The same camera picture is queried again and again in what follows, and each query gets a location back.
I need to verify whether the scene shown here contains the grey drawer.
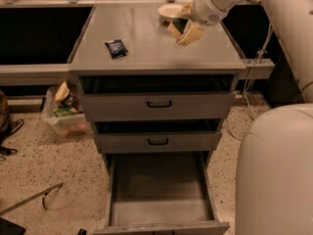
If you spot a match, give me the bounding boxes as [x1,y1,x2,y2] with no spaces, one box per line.
[93,152,230,235]
[95,118,221,154]
[79,74,235,121]

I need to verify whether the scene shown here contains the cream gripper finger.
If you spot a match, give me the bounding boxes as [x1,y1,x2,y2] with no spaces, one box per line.
[177,21,205,46]
[175,2,193,20]

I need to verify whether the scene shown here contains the dark backpack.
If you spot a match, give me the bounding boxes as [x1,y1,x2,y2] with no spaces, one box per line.
[0,90,24,161]

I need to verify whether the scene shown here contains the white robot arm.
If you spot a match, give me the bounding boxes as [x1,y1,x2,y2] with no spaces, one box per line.
[191,0,313,235]

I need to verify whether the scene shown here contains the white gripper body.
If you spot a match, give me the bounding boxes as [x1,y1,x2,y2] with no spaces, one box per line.
[192,0,227,25]

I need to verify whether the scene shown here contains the snack bag in bin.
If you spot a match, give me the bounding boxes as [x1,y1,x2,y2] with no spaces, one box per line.
[55,82,78,109]

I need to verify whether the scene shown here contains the white bowl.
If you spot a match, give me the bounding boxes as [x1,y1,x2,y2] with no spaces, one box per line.
[157,3,182,23]

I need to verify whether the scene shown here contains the metal rod on floor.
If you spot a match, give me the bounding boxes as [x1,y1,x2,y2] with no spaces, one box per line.
[0,182,64,216]

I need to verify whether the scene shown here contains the grey drawer cabinet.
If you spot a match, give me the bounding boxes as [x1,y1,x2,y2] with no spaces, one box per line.
[67,2,247,174]

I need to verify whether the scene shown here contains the green and yellow sponge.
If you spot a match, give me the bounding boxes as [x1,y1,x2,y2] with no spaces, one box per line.
[167,18,188,38]

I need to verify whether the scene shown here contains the bottom grey drawer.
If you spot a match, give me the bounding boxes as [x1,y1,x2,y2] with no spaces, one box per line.
[93,152,230,235]

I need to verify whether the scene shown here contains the dark blue snack packet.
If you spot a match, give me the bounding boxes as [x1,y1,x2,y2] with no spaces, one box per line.
[106,39,128,59]

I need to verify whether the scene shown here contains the white cable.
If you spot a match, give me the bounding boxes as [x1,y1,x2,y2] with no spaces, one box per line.
[226,23,275,142]

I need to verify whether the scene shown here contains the clear plastic bin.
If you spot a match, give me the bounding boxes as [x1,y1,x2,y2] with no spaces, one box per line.
[41,86,92,136]

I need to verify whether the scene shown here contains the middle grey drawer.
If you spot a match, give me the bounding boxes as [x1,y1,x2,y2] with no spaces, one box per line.
[95,118,221,154]

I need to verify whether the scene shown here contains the top grey drawer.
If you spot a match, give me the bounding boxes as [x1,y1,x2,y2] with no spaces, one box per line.
[79,74,235,121]

